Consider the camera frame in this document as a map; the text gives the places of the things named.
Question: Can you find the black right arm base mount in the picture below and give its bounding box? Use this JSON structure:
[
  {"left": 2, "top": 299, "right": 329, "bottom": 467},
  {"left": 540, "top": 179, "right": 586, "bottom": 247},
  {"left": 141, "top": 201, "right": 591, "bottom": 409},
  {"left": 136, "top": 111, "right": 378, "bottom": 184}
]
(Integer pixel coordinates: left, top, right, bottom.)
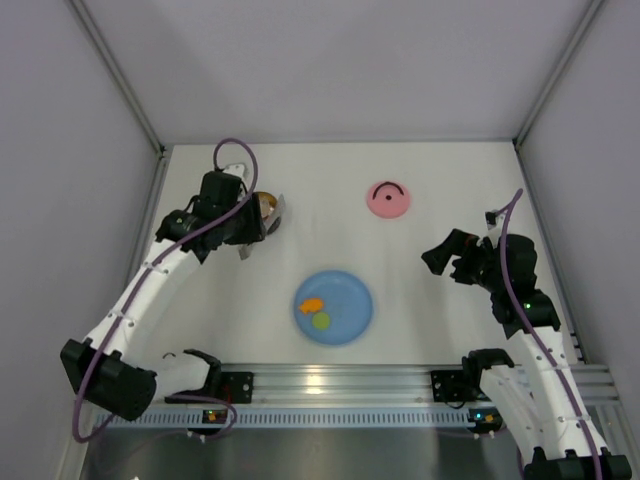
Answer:
[{"left": 430, "top": 369, "right": 483, "bottom": 408}]

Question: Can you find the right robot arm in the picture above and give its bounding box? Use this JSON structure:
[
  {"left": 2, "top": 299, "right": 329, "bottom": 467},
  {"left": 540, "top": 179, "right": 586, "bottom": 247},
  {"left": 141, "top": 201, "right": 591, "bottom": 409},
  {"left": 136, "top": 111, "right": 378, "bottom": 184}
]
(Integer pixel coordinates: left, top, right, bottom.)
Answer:
[{"left": 421, "top": 229, "right": 632, "bottom": 479}]

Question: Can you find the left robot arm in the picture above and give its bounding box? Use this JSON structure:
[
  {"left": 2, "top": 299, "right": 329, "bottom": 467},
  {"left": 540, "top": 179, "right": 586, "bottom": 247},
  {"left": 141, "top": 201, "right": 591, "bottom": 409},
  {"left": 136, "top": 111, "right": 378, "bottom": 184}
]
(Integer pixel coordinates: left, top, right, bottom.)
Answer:
[{"left": 61, "top": 164, "right": 266, "bottom": 421}]

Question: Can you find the orange fish cookie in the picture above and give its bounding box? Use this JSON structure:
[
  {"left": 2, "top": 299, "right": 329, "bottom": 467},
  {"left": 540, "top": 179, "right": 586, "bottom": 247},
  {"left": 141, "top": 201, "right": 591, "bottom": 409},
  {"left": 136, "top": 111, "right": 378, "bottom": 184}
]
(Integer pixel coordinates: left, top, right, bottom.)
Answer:
[{"left": 298, "top": 297, "right": 324, "bottom": 315}]

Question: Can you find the blue plate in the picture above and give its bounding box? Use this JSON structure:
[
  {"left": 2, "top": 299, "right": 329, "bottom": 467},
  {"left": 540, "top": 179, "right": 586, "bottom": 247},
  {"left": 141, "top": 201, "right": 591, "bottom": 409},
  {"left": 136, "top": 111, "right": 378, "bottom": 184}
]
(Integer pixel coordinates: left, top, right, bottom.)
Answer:
[{"left": 292, "top": 270, "right": 374, "bottom": 347}]

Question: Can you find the aluminium frame rail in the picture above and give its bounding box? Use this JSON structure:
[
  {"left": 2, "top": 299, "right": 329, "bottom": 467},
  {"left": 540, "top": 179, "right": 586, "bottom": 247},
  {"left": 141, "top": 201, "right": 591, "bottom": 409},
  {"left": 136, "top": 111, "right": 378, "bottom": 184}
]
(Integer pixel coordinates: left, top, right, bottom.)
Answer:
[{"left": 74, "top": 363, "right": 621, "bottom": 407}]

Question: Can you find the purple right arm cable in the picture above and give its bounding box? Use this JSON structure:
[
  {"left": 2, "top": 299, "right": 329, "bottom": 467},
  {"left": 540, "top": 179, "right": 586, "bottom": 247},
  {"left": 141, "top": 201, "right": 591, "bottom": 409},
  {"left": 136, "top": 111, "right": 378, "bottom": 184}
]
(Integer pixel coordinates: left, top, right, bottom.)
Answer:
[{"left": 487, "top": 188, "right": 604, "bottom": 480}]

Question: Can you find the pink round lid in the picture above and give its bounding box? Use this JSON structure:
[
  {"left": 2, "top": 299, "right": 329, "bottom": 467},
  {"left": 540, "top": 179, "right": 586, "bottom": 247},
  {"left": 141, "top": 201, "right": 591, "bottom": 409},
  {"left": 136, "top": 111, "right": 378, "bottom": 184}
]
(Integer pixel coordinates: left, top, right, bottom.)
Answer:
[{"left": 365, "top": 180, "right": 411, "bottom": 219}]

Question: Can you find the green sandwich cookie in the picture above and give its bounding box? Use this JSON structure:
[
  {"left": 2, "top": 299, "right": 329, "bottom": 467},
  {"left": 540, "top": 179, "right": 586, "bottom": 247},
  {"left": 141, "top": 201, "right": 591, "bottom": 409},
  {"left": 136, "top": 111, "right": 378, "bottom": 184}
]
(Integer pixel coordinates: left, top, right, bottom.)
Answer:
[{"left": 311, "top": 312, "right": 331, "bottom": 331}]

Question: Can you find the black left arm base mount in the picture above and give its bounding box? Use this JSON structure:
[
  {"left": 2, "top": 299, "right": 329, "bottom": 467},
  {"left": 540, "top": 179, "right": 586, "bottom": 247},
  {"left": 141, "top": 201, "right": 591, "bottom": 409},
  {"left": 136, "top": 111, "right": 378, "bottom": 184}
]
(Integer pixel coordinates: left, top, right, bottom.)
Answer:
[{"left": 165, "top": 371, "right": 254, "bottom": 405}]

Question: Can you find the white slotted cable duct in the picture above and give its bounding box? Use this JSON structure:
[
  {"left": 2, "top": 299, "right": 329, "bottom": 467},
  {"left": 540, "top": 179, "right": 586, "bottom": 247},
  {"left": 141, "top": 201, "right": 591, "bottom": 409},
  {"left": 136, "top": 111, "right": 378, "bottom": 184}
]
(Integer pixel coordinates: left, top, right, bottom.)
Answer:
[{"left": 109, "top": 405, "right": 484, "bottom": 429}]

